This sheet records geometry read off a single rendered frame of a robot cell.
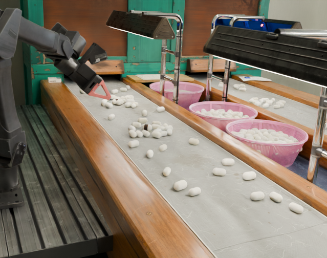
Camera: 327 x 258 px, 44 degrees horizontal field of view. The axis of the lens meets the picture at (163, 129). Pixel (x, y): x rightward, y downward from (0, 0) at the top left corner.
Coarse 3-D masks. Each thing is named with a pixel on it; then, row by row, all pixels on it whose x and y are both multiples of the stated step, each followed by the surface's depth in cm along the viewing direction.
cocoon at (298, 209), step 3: (291, 204) 89; (294, 204) 88; (297, 204) 88; (291, 207) 88; (294, 207) 88; (297, 207) 87; (300, 207) 87; (294, 210) 88; (297, 210) 87; (300, 210) 87
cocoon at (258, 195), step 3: (252, 192) 93; (255, 192) 93; (258, 192) 93; (261, 192) 93; (252, 195) 92; (255, 195) 92; (258, 195) 92; (261, 195) 92; (264, 195) 93; (252, 198) 92; (255, 198) 92; (258, 198) 92; (261, 198) 93
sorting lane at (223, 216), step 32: (192, 128) 143; (160, 160) 114; (192, 160) 115; (160, 192) 94; (224, 192) 96; (288, 192) 98; (192, 224) 82; (224, 224) 82; (256, 224) 83; (288, 224) 84; (320, 224) 84; (224, 256) 72; (256, 256) 72; (288, 256) 73; (320, 256) 73
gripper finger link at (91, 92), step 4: (92, 84) 128; (96, 84) 127; (100, 84) 128; (104, 84) 129; (92, 88) 127; (96, 88) 128; (104, 88) 130; (88, 92) 127; (92, 92) 127; (108, 92) 131; (96, 96) 129; (100, 96) 130; (104, 96) 131; (108, 96) 132
